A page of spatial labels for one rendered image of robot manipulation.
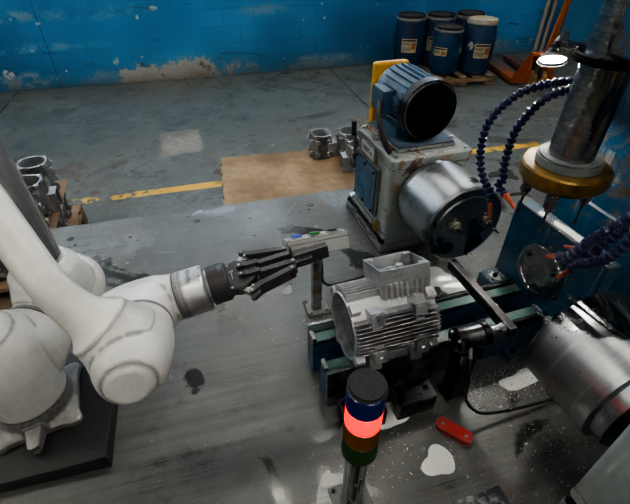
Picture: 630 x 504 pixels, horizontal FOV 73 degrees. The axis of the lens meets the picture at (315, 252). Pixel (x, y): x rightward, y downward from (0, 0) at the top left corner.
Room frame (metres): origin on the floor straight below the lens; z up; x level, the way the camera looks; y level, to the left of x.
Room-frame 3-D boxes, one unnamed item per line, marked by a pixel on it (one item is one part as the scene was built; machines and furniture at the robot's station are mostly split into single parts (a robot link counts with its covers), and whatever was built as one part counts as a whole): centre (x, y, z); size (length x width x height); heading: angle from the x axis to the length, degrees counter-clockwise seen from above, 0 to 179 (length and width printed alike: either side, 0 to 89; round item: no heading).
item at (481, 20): (5.90, -1.64, 0.37); 1.20 x 0.80 x 0.74; 100
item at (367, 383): (0.37, -0.08, 1.01); 0.08 x 0.08 x 0.42; 18
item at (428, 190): (1.15, -0.39, 1.04); 0.37 x 0.25 x 0.25; 18
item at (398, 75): (1.41, -0.27, 1.16); 0.33 x 0.26 x 0.42; 18
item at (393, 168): (1.38, -0.32, 0.99); 0.35 x 0.31 x 0.37; 18
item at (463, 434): (0.52, -0.32, 0.81); 0.09 x 0.03 x 0.02; 55
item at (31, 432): (0.55, 0.64, 0.86); 0.22 x 0.18 x 0.06; 25
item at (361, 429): (0.37, -0.08, 1.14); 0.06 x 0.06 x 0.04
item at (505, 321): (0.76, -0.40, 1.01); 0.26 x 0.04 x 0.03; 18
